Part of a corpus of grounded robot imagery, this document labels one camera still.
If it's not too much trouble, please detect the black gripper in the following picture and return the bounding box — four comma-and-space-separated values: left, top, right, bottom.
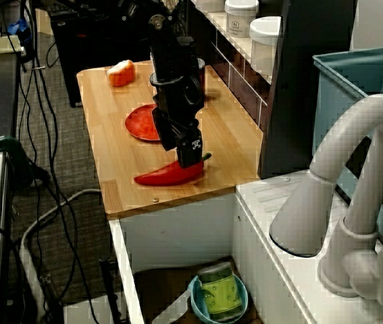
153, 76, 205, 169

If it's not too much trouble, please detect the red toy chili pepper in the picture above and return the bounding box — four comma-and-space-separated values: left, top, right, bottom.
133, 153, 213, 187

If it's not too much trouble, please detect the orange and white toy sushi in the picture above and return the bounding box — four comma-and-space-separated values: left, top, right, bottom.
106, 59, 136, 88

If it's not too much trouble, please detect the red round plate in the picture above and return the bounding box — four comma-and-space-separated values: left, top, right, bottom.
125, 103, 161, 142

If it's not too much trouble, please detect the toy beans can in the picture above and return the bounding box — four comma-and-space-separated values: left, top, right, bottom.
196, 57, 207, 101

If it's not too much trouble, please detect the dark tile backsplash with shelf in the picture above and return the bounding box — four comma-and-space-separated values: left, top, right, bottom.
190, 0, 275, 132

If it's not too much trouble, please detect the white toy kitchen unit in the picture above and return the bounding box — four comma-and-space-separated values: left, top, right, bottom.
108, 168, 383, 324

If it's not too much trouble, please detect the large white lidded plastic jar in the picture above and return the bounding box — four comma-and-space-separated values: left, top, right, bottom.
249, 16, 282, 77

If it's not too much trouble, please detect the small white lidded labelled jar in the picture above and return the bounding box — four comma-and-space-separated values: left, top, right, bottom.
224, 0, 260, 38

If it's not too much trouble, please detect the green toy can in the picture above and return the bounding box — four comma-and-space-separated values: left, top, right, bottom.
197, 262, 243, 321

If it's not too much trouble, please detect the black pole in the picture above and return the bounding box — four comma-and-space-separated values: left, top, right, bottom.
98, 256, 124, 324

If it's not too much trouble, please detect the blue toy bowl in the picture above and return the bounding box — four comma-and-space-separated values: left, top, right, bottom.
190, 273, 249, 323

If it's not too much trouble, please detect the white plastic toy knife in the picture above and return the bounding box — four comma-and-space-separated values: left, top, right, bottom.
151, 286, 194, 324

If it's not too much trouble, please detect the teal plastic bin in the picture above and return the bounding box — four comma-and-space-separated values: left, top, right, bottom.
312, 46, 383, 261

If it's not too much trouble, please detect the green clamp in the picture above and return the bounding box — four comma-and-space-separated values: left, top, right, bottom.
0, 135, 35, 190

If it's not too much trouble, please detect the grey toy faucet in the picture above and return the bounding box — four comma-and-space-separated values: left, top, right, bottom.
268, 93, 383, 306

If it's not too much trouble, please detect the dark grey frame post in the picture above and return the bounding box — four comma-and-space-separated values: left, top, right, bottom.
260, 0, 359, 180

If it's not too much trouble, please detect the grey hose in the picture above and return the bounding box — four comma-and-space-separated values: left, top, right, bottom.
18, 188, 103, 324

